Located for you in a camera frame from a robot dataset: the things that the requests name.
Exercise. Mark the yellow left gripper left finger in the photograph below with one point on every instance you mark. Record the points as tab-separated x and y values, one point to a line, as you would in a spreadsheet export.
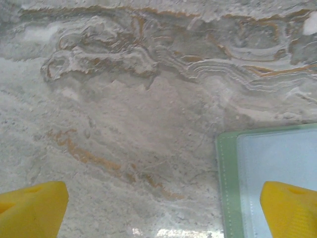
29	213

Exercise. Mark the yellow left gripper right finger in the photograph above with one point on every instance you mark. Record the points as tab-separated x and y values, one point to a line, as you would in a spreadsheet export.
289	213

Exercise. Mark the green card holder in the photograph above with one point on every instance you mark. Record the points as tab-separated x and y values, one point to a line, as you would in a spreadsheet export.
227	173

